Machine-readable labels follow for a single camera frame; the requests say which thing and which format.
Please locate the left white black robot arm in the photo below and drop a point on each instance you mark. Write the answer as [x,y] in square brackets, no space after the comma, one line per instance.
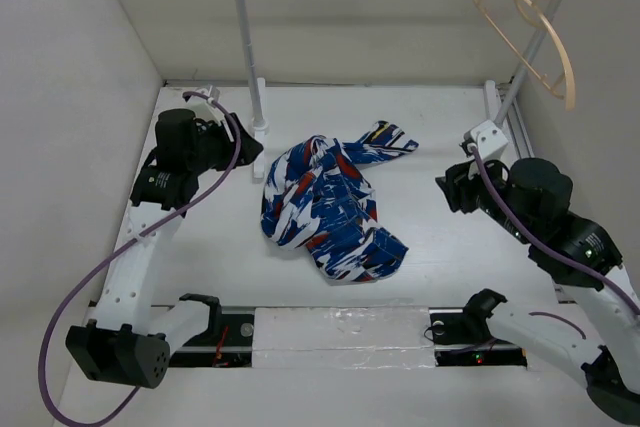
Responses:
[122,343]

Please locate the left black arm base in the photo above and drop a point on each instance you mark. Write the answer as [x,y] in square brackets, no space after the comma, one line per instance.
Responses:
[230,346]

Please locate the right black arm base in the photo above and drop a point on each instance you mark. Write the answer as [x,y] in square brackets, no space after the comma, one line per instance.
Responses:
[456,344]

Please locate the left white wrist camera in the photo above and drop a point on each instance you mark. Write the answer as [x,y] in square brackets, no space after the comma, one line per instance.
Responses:
[206,111]

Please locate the blue white red patterned trousers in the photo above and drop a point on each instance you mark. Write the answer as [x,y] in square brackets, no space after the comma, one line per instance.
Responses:
[315,197]

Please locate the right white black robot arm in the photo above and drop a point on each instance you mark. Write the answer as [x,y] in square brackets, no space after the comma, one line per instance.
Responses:
[531,200]

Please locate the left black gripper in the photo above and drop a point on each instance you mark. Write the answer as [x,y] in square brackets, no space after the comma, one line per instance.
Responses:
[219,130]

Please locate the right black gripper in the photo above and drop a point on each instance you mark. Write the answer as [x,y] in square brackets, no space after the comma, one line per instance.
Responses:
[456,185]

